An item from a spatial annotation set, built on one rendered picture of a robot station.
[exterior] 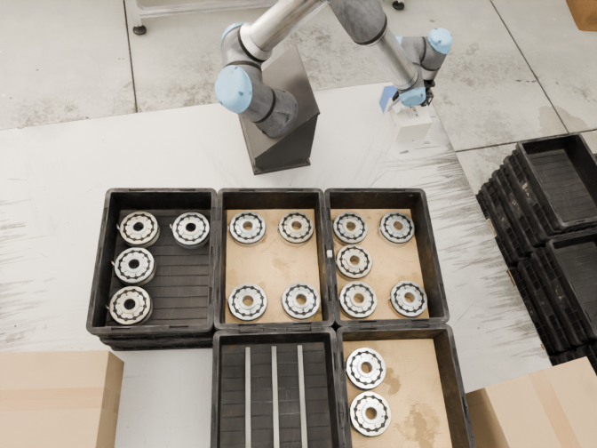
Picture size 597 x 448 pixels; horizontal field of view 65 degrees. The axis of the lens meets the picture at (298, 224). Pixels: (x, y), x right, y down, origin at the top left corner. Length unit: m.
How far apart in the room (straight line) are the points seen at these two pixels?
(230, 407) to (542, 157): 1.67
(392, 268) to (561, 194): 1.04
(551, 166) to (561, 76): 1.30
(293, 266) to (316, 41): 2.00
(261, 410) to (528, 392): 0.66
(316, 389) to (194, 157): 0.88
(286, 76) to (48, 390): 1.10
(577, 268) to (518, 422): 1.04
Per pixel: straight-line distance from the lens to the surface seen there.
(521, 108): 3.18
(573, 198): 2.26
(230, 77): 1.39
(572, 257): 2.26
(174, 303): 1.33
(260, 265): 1.34
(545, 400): 1.39
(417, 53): 1.54
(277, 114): 1.45
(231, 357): 1.27
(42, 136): 1.86
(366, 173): 1.69
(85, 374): 1.30
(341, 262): 1.34
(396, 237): 1.41
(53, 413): 1.31
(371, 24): 1.19
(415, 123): 1.75
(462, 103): 3.03
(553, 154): 2.34
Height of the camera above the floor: 2.08
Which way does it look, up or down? 63 degrees down
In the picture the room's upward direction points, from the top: 11 degrees clockwise
